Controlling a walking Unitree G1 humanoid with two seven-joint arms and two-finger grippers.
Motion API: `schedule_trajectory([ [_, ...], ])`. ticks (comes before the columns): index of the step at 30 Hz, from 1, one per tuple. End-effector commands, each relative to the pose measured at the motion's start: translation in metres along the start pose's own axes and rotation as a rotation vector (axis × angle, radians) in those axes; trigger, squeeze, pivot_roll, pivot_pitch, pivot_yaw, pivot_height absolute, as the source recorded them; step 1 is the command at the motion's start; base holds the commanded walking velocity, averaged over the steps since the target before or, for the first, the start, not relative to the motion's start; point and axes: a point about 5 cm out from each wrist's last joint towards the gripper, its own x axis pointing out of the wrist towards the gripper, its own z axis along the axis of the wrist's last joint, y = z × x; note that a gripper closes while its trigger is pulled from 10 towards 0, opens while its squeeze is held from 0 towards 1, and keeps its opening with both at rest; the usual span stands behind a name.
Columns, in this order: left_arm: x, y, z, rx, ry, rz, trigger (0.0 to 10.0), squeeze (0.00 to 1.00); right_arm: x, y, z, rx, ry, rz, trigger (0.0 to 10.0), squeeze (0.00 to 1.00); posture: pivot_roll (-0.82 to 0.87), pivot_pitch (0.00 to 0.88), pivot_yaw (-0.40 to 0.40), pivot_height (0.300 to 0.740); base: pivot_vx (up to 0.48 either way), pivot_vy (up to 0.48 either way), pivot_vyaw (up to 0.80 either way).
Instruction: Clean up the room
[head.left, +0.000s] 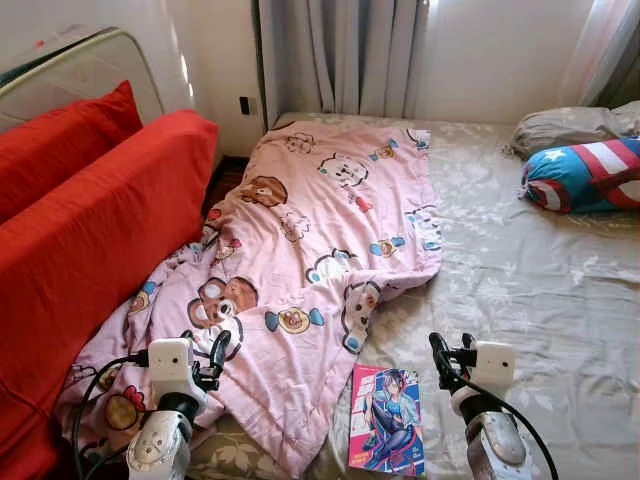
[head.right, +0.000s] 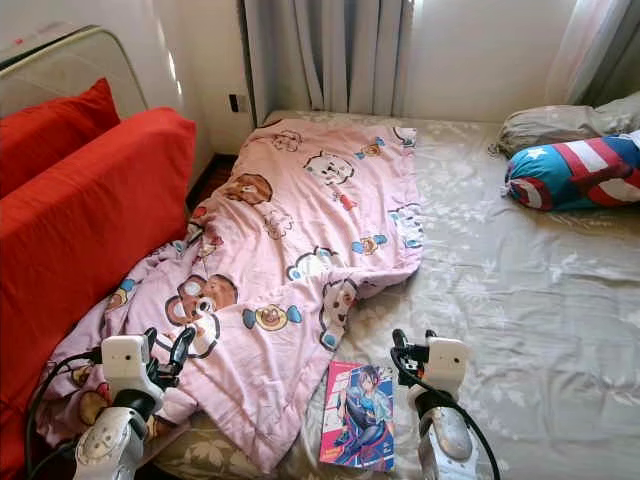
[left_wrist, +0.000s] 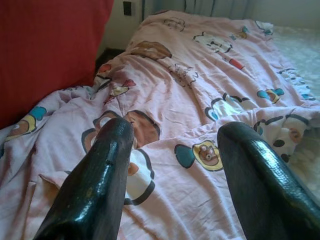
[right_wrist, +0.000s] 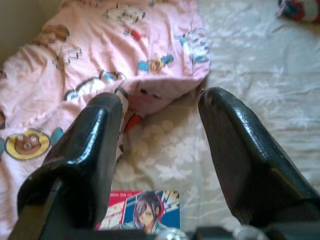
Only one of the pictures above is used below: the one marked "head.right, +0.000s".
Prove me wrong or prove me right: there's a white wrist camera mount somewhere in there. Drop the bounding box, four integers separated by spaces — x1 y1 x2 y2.
102 335 153 399
425 337 471 393

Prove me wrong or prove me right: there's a sheer grey curtain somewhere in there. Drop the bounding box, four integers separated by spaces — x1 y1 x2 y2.
545 0 640 109

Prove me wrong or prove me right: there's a pink cartoon print blanket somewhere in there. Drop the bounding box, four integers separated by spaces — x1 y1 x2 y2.
35 118 423 473

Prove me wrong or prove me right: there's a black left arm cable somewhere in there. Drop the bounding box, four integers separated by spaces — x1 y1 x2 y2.
23 348 106 480

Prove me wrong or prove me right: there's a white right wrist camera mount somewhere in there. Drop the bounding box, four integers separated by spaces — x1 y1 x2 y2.
425 337 471 393

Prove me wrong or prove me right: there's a grey pleated curtain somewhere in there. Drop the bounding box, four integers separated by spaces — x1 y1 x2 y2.
240 0 411 119

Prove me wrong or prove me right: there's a bed with grey floral sheet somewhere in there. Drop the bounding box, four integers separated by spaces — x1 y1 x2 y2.
155 108 640 480

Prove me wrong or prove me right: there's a red white blue bolster pillow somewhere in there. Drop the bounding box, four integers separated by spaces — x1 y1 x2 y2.
505 133 640 213

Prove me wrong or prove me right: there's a red fabric cushion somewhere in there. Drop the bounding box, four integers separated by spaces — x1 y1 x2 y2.
0 78 121 201
0 107 197 480

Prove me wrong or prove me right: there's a colourful anime comic book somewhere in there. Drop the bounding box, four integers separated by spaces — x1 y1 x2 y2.
318 360 397 471

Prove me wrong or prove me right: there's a grey-green quilted mattress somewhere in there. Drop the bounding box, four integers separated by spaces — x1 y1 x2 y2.
0 25 176 126

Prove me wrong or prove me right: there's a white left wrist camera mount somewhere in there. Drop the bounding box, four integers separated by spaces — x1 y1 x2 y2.
102 335 153 399

